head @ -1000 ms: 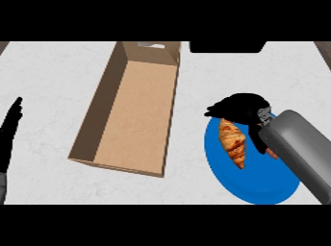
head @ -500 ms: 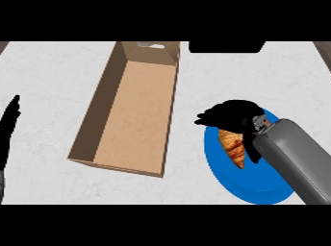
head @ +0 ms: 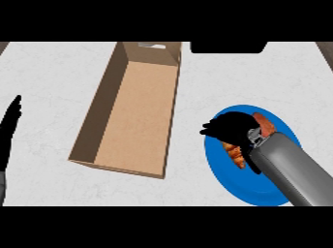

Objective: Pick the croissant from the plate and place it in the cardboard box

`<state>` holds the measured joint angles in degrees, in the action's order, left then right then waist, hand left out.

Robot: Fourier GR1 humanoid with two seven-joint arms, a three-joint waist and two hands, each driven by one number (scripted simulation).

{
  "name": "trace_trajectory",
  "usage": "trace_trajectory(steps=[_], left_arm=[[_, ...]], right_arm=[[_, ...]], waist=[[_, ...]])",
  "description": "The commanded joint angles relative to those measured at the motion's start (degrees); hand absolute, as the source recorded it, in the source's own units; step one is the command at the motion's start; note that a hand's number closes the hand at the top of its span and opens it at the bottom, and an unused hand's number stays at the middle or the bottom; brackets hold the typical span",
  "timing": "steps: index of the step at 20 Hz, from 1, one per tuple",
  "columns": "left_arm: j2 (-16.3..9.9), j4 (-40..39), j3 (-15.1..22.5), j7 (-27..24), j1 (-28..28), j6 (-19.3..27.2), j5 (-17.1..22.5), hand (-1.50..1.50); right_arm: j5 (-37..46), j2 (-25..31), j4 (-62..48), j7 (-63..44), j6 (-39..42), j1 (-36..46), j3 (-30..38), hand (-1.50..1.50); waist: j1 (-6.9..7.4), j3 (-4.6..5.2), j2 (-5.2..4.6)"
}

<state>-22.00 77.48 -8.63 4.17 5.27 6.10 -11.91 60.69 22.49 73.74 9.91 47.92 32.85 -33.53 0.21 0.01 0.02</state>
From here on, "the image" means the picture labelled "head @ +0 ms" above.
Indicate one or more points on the blue plate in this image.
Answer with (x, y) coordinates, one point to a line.
(249, 184)

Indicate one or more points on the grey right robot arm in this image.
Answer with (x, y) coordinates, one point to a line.
(296, 171)

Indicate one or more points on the golden brown croissant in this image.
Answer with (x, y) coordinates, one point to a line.
(265, 124)

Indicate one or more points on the black appliance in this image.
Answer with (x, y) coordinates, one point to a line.
(227, 47)

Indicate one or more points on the open cardboard box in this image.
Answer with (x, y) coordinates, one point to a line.
(130, 113)

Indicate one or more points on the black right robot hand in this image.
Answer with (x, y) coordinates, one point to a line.
(233, 126)

